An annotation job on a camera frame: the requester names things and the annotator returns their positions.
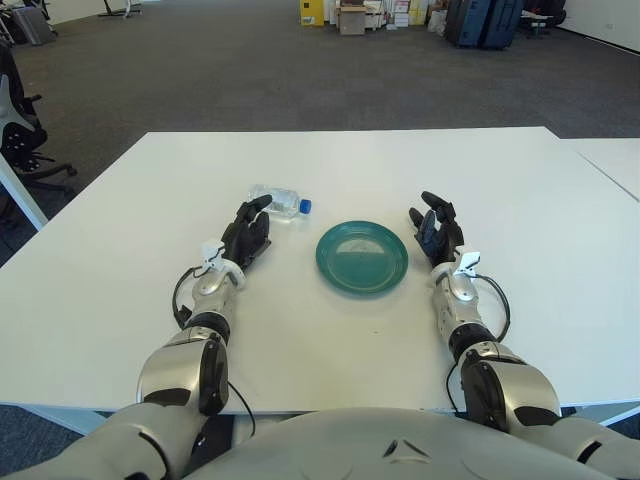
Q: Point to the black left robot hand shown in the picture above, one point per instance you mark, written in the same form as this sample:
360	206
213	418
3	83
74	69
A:
247	235

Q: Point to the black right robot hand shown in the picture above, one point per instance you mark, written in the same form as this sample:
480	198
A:
442	240

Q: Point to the clear bottle with blue cap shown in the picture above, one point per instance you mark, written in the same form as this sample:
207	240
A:
285	202

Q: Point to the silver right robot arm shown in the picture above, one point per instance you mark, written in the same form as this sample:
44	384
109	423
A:
520	390

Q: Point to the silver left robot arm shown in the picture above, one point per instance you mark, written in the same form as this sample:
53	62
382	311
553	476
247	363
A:
170	370

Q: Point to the green round plate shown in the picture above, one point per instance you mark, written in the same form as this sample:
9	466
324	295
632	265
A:
360	265

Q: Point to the white plastic bag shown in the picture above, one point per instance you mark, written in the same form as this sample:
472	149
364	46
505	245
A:
436	22

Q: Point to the black suitcase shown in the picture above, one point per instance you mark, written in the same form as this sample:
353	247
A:
462	22

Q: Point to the white desk leg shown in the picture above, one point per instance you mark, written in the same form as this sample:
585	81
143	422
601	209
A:
25	200

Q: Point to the dark blue suitcase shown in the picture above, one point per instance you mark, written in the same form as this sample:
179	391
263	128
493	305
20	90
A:
502	22

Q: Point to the grey robot torso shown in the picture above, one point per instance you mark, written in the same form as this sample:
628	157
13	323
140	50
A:
325	450

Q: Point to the yellow box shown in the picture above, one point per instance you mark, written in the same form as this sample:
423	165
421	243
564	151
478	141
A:
311	12

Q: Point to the stack of white cartons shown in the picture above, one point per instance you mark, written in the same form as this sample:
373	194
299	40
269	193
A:
400	12

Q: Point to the grey bin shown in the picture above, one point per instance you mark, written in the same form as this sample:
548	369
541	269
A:
30	25

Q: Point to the white table frame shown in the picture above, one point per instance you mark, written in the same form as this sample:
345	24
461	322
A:
50	417

